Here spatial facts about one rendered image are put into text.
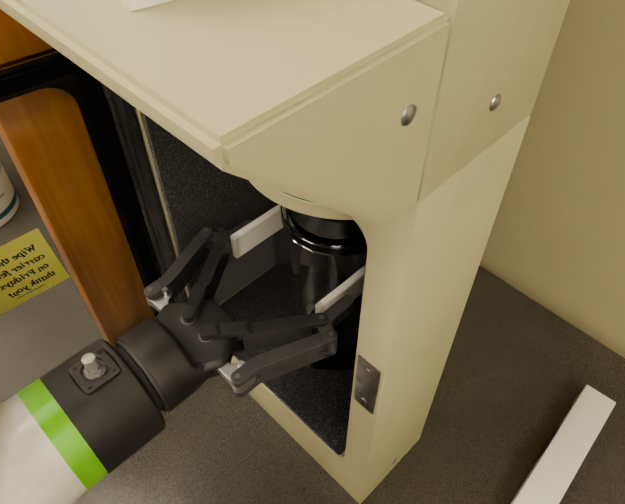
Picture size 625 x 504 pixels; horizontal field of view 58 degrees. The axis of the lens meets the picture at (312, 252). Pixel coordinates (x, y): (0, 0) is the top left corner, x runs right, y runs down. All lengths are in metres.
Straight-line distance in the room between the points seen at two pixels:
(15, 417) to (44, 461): 0.04
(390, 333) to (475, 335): 0.45
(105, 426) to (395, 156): 0.30
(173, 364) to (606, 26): 0.55
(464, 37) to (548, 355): 0.64
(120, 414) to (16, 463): 0.07
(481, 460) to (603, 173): 0.38
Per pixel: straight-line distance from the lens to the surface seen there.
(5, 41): 0.54
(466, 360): 0.81
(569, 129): 0.76
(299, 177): 0.20
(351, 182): 0.23
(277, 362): 0.47
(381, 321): 0.38
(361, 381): 0.47
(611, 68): 0.71
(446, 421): 0.76
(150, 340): 0.47
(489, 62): 0.28
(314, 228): 0.50
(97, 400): 0.45
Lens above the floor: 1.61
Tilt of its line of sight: 48 degrees down
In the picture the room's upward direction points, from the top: straight up
